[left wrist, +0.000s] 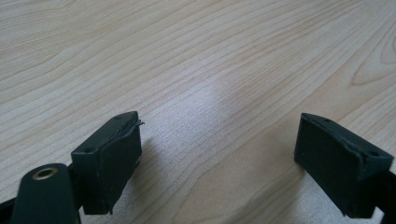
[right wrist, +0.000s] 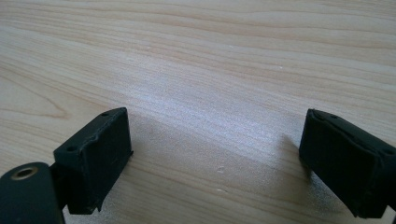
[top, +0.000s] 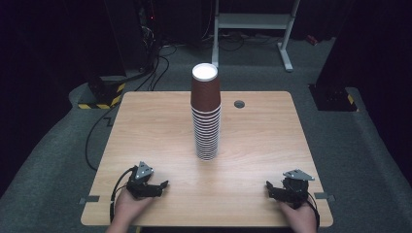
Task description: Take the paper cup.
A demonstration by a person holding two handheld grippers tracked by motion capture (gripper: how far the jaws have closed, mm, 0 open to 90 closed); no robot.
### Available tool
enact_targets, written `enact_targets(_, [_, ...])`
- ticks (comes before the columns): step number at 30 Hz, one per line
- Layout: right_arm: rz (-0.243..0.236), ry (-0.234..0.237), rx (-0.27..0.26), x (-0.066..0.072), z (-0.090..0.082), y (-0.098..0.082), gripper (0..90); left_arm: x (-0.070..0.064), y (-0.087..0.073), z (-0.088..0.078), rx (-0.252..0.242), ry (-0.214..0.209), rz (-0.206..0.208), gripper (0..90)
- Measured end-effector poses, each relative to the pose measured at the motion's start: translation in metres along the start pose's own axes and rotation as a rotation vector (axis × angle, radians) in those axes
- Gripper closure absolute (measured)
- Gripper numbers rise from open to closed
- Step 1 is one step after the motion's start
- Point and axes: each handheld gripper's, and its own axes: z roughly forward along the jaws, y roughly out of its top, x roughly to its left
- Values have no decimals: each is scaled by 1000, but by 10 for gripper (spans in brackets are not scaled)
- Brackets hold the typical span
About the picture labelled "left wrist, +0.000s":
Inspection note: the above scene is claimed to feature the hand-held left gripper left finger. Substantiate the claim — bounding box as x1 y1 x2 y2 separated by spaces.
70 110 146 216

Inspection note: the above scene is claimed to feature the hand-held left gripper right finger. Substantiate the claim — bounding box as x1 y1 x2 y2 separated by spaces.
293 112 395 219

